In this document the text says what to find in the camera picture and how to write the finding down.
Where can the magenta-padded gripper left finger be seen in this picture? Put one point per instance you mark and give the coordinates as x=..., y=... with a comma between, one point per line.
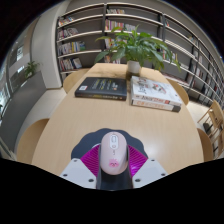
x=76, y=171

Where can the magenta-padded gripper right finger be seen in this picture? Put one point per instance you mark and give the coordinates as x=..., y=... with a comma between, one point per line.
x=150, y=170

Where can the pale pink computer mouse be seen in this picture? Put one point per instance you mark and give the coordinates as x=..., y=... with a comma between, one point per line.
x=114, y=150

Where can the curved wooden chair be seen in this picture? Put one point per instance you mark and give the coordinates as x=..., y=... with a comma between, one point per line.
x=31, y=140
x=73, y=80
x=205, y=145
x=180, y=91

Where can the book with red-lettered spine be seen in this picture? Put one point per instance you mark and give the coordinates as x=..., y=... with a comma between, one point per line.
x=153, y=104

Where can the group of slatted wooden chairs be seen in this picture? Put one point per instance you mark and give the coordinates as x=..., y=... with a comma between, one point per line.
x=215, y=123

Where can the white illustrated cover book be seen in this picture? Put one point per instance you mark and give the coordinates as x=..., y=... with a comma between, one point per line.
x=153, y=88

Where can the black hardcover book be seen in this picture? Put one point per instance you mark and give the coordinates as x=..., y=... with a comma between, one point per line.
x=101, y=87

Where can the small green background plant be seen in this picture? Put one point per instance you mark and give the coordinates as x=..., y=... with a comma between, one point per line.
x=31, y=69

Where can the green potted plant white pot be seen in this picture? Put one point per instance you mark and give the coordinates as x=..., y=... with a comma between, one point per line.
x=140, y=46

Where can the grey shelf unit with books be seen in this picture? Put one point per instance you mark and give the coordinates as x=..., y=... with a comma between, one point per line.
x=86, y=36

